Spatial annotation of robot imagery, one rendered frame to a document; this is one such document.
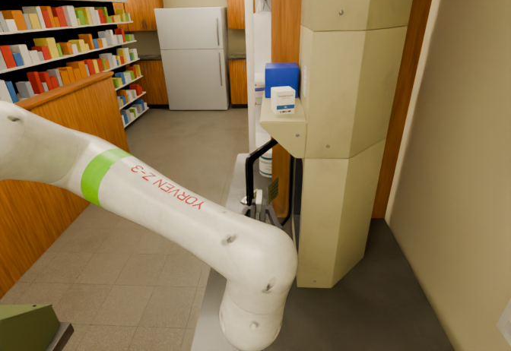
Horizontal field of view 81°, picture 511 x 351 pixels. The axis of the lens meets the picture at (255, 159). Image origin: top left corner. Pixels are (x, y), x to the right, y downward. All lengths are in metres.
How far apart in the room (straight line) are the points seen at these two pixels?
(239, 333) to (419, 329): 0.65
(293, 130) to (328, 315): 0.57
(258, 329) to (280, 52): 0.83
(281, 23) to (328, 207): 0.60
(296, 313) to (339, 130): 0.56
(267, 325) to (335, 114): 0.47
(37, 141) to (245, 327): 0.44
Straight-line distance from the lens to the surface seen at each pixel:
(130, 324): 2.29
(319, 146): 0.76
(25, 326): 1.02
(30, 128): 0.59
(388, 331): 1.03
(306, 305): 1.03
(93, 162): 0.62
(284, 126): 0.74
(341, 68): 0.71
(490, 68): 0.92
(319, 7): 0.69
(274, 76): 0.92
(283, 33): 1.06
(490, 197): 0.90
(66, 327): 1.14
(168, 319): 2.23
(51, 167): 0.62
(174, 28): 5.83
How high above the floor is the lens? 1.75
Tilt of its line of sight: 27 degrees down
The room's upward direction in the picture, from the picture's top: 1 degrees counter-clockwise
